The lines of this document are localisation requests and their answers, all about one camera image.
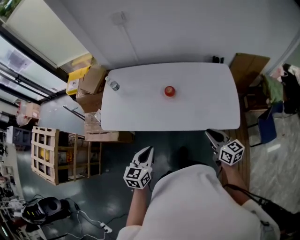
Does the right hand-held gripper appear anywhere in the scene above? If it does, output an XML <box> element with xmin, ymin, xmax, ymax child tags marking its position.
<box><xmin>204</xmin><ymin>128</ymin><xmax>245</xmax><ymax>167</ymax></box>

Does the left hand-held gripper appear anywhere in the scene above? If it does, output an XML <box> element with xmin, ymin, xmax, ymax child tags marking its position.
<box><xmin>123</xmin><ymin>146</ymin><xmax>155</xmax><ymax>189</ymax></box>

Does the person's left forearm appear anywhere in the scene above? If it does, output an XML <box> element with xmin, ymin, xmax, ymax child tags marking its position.
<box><xmin>126</xmin><ymin>186</ymin><xmax>153</xmax><ymax>227</ymax></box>

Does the person's right forearm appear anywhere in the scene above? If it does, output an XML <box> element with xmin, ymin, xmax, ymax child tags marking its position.
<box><xmin>220</xmin><ymin>161</ymin><xmax>251</xmax><ymax>207</ymax></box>

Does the person's dark trouser leg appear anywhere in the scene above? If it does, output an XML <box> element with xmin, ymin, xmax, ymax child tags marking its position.
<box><xmin>156</xmin><ymin>146</ymin><xmax>218</xmax><ymax>182</ymax></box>

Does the long flat cardboard box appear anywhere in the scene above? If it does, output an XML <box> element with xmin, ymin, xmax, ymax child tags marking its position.
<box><xmin>83</xmin><ymin>112</ymin><xmax>136</xmax><ymax>143</ymax></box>

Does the blue chair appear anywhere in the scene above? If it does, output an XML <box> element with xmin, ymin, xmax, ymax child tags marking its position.
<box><xmin>246</xmin><ymin>105</ymin><xmax>285</xmax><ymax>148</ymax></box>

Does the person's white shirt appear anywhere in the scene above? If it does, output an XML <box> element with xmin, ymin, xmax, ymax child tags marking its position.
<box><xmin>116</xmin><ymin>164</ymin><xmax>281</xmax><ymax>240</ymax></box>

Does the green cloth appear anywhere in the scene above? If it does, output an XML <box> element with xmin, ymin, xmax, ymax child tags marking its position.
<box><xmin>262</xmin><ymin>74</ymin><xmax>285</xmax><ymax>104</ymax></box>

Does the taped brown cardboard box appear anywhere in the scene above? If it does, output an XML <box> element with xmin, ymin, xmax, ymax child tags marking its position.
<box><xmin>75</xmin><ymin>90</ymin><xmax>103</xmax><ymax>113</ymax></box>

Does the clear plastic water bottle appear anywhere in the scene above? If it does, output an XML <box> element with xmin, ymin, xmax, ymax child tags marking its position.
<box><xmin>105</xmin><ymin>75</ymin><xmax>120</xmax><ymax>91</ymax></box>

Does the small brown cardboard box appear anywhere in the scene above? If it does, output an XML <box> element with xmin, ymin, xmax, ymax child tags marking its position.
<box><xmin>79</xmin><ymin>66</ymin><xmax>107</xmax><ymax>95</ymax></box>

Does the wooden slatted crate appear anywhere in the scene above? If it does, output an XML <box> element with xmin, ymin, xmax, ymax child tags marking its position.
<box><xmin>30</xmin><ymin>126</ymin><xmax>103</xmax><ymax>186</ymax></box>

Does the yellow plastic bin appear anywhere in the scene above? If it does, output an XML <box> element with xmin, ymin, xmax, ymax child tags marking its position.
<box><xmin>66</xmin><ymin>66</ymin><xmax>91</xmax><ymax>96</ymax></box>

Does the black and white helmet device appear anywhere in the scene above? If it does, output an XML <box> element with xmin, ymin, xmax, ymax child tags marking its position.
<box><xmin>20</xmin><ymin>196</ymin><xmax>71</xmax><ymax>226</ymax></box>

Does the white roller blind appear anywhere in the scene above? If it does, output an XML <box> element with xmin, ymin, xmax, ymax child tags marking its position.
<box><xmin>5</xmin><ymin>0</ymin><xmax>90</xmax><ymax>69</ymax></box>

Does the white power cable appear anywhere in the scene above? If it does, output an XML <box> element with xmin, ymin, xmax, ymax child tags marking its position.
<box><xmin>42</xmin><ymin>210</ymin><xmax>106</xmax><ymax>240</ymax></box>

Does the black strap bag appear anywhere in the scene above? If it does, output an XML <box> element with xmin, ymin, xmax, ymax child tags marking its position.
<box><xmin>222</xmin><ymin>183</ymin><xmax>300</xmax><ymax>236</ymax></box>

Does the white wall cable conduit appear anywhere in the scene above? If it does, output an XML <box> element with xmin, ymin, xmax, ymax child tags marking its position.
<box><xmin>120</xmin><ymin>23</ymin><xmax>139</xmax><ymax>63</ymax></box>

